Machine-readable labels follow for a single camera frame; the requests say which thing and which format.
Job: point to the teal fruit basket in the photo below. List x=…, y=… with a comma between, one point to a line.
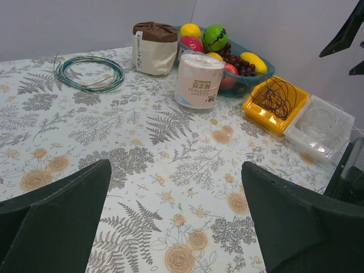
x=243, y=84

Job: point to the white plastic bin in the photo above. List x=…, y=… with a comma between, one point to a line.
x=321, y=129

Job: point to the yellow mango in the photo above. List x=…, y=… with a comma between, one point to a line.
x=253, y=59

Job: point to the red apple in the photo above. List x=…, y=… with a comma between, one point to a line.
x=227, y=81

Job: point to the white toilet paper roll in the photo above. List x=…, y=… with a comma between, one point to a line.
x=198, y=80

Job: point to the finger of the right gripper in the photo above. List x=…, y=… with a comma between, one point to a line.
x=357, y=70
x=347, y=33

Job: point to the brown topped white jar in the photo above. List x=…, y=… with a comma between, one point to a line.
x=154, y=47

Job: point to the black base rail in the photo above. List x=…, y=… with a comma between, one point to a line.
x=346, y=183

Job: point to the yellow lemon centre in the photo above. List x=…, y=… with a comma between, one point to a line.
x=215, y=56

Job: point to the red pomegranate fruit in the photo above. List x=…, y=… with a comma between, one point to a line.
x=192, y=43

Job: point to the floral table mat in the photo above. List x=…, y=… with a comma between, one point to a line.
x=176, y=202

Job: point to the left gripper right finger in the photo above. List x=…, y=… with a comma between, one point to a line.
x=300, y=230

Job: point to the dark purple grapes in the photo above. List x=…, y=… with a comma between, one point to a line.
x=243, y=67

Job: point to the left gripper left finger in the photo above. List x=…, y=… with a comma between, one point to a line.
x=52, y=229

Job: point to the yellow plastic bin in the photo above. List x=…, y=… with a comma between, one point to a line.
x=274, y=103

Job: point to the yellow orange fruit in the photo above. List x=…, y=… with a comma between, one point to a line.
x=190, y=29

